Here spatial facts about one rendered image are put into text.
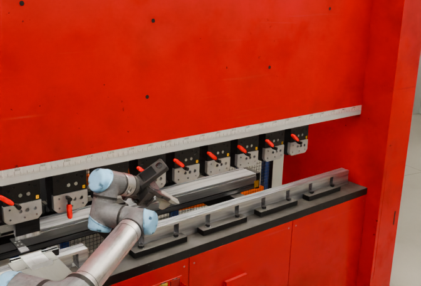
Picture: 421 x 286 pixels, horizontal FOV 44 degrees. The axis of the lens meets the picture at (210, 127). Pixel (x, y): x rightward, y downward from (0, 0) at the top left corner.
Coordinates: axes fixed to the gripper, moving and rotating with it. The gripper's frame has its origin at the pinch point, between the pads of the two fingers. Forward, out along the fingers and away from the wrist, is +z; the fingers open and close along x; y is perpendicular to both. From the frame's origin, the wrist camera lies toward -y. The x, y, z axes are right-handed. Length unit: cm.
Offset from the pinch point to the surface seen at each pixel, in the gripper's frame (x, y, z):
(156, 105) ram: -51, -8, 26
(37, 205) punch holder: -36, 45, -12
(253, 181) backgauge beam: -45, 14, 137
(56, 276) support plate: -10, 57, -7
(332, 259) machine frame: 11, 22, 180
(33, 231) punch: -34, 57, -7
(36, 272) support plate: -17, 62, -10
